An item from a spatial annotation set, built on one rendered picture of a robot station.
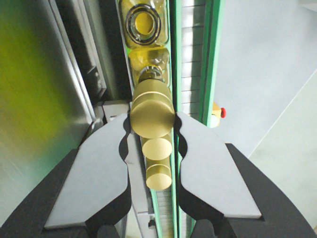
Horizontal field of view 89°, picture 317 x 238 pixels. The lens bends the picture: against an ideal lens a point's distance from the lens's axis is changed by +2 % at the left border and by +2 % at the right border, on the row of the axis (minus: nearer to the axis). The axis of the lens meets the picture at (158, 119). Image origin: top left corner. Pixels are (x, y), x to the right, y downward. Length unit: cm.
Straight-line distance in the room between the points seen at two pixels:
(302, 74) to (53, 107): 76
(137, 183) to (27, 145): 55
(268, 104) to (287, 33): 25
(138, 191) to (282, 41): 75
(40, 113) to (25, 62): 5
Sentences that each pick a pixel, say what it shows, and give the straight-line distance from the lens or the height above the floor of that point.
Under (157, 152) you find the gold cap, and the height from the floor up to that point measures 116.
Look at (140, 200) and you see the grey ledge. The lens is 81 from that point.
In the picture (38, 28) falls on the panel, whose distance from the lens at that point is 26.
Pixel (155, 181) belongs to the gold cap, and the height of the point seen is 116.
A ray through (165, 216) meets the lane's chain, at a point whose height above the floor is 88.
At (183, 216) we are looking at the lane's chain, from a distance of 96.
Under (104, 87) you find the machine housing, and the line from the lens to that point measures 55.
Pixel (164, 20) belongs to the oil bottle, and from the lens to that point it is 20.
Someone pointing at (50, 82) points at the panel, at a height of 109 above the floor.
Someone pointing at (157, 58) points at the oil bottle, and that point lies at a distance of 21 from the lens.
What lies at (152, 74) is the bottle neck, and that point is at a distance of 17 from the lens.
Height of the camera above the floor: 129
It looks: 57 degrees down
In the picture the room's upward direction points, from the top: 175 degrees clockwise
